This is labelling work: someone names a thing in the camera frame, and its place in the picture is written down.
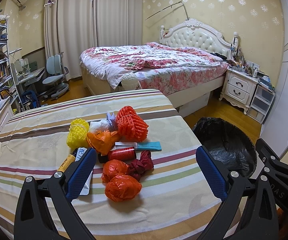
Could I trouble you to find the white nightstand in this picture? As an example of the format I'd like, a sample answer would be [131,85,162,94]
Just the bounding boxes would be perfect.
[219,68,259,115]

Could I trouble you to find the striped table cloth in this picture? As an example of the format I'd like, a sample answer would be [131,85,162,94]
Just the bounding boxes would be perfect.
[0,89,221,239]

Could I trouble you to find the black trash bag bin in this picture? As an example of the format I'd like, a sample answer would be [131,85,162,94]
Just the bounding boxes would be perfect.
[193,117,257,178]

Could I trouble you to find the orange foam net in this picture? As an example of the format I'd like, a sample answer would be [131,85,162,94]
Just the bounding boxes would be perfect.
[116,106,149,142]

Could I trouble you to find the red tube black cap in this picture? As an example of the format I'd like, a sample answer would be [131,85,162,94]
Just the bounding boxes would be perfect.
[98,147,136,164]

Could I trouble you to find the white tufted headboard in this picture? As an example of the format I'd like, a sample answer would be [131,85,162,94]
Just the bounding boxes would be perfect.
[159,18,239,59]

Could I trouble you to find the white bag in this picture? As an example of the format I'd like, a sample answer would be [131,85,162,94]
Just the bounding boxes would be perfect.
[89,119,110,134]

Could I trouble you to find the bed with floral bedding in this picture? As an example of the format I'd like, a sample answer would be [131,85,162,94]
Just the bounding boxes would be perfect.
[80,42,228,116]

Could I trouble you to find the beige curtains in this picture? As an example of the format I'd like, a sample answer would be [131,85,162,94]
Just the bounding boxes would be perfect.
[44,0,143,80]

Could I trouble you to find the orange plastic ball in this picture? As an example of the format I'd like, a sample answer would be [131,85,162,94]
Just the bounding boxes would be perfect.
[105,173,142,202]
[101,160,129,183]

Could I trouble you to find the lavender crumpled cloth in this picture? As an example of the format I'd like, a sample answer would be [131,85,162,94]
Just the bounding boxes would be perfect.
[107,113,118,132]

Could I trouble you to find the plastic drawer unit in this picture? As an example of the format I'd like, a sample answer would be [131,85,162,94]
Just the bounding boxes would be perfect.
[247,83,275,124]

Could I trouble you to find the study desk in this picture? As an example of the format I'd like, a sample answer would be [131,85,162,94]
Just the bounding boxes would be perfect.
[10,59,45,96]

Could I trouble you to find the dark red bag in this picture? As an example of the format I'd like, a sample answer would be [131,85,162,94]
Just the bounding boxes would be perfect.
[128,150,154,181]

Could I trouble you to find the yellow foam net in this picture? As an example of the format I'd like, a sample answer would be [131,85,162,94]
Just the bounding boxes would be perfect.
[66,118,89,149]

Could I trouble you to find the white round fan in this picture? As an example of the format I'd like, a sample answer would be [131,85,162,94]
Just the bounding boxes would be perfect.
[121,73,142,90]

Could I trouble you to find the orange snack bag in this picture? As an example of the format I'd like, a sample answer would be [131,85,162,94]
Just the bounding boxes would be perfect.
[86,131,121,155]

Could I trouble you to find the blue desk chair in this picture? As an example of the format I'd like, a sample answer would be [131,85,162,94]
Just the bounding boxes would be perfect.
[42,52,69,99]

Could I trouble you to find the white teal paper strip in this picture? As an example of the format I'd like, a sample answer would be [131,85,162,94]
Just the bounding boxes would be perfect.
[114,142,162,151]

